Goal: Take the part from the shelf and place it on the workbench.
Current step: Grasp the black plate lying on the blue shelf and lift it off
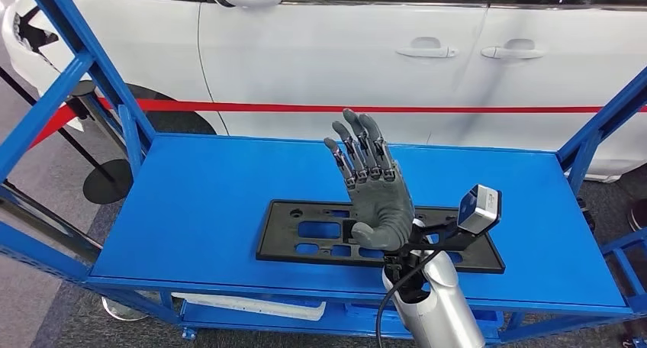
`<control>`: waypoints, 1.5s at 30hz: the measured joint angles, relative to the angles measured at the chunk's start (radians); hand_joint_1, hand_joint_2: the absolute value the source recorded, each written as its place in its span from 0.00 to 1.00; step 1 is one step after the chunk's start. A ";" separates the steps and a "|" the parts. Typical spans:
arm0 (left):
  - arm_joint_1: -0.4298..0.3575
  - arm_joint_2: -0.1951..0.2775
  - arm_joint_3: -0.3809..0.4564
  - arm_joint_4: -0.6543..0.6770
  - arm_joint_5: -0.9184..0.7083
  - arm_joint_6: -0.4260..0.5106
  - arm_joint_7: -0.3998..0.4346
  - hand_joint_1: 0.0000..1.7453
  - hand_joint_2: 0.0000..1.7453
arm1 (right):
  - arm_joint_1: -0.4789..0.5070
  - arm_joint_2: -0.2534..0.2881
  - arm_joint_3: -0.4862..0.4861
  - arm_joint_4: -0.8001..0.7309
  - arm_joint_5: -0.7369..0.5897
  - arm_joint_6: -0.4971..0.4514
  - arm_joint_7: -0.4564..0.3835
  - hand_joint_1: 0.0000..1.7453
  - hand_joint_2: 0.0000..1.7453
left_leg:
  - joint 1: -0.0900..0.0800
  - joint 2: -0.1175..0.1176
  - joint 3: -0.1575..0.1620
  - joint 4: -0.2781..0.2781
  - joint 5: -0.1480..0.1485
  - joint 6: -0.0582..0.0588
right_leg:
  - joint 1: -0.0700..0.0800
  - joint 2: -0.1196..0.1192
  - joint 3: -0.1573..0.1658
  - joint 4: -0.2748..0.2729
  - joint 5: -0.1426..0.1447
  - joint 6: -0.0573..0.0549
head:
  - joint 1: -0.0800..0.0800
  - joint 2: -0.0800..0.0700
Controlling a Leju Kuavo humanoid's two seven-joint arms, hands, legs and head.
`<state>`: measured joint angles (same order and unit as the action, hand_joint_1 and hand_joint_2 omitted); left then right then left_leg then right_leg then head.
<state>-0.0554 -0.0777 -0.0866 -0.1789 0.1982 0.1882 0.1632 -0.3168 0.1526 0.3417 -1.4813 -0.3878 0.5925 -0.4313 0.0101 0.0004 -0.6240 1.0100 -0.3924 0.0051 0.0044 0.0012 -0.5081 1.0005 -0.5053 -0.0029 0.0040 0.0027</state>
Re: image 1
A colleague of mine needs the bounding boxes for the white car door handle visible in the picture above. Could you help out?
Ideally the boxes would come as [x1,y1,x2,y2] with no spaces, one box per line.
[480,38,547,60]
[395,36,460,60]

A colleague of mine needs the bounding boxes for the blue metal shelf rack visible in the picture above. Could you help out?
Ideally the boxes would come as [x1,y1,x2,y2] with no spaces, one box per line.
[0,0,647,348]

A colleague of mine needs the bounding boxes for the black plastic plate frame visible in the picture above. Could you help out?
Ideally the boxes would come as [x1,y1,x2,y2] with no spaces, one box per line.
[256,200,507,275]

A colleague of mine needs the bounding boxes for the black cable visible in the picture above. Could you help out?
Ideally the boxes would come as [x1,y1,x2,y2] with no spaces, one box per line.
[375,250,441,348]

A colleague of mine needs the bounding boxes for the black round-base pole stand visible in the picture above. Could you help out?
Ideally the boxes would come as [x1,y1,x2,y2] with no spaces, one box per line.
[626,198,647,233]
[0,66,134,205]

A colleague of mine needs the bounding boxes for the white car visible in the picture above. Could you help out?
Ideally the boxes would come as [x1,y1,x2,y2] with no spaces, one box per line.
[1,0,647,184]

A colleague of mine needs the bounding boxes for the black stacked plastic parts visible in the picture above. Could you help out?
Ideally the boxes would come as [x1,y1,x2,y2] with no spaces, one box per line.
[576,196,597,233]

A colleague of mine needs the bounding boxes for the chrome stanchion post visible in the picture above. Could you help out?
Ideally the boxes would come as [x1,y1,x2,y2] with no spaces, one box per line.
[68,80,127,155]
[0,183,150,322]

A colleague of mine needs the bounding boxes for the red barrier belt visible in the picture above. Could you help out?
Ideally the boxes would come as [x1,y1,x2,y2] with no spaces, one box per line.
[27,98,647,150]

